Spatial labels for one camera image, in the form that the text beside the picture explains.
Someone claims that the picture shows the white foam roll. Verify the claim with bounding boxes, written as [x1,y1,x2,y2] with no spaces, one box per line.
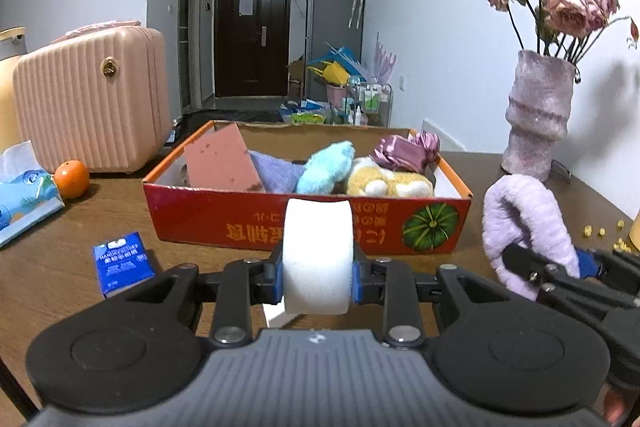
[262,198,355,329]

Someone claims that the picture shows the lavender fluffy headband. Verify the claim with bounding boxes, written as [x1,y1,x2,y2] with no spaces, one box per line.
[482,174,579,300]

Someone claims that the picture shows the yellow white plush toy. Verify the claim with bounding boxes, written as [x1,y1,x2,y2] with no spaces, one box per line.
[345,157,434,198]

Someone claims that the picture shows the purple knitted cushion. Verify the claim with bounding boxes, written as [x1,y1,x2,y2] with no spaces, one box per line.
[250,150,305,194]

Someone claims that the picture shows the pink sponge block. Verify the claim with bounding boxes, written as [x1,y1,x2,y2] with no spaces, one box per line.
[183,124,264,193]

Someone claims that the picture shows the light blue fluffy plush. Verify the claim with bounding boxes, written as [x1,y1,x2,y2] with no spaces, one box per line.
[296,141,356,195]

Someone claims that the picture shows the scattered yellow corn kernels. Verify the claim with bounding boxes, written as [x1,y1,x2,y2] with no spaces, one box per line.
[582,220,632,254]

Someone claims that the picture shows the red cardboard box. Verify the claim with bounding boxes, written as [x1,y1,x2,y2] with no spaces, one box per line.
[143,121,473,256]

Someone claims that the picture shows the small blue tissue packet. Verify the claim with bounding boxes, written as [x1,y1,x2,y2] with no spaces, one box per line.
[92,232,155,298]

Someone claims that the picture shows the pink textured vase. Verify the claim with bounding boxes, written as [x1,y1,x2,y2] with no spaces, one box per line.
[501,50,576,181]

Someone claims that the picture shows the orange fruit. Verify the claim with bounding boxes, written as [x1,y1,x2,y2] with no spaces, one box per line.
[53,159,90,199]

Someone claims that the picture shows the blue tissue pack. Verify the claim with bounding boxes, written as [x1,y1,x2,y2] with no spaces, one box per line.
[0,141,64,247]

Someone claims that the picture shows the pink ribbed suitcase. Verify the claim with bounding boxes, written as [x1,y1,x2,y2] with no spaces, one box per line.
[13,22,171,173]

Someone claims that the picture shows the dark entrance door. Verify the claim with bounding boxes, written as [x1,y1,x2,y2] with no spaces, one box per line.
[214,0,291,98]

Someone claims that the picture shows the grey refrigerator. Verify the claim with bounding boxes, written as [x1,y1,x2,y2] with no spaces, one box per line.
[304,0,369,101]

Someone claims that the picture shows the white panel against wall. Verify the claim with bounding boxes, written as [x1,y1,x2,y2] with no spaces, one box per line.
[422,119,466,153]

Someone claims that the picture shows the wire rack with bottles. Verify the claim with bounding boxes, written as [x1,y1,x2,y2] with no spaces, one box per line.
[343,77,393,128]

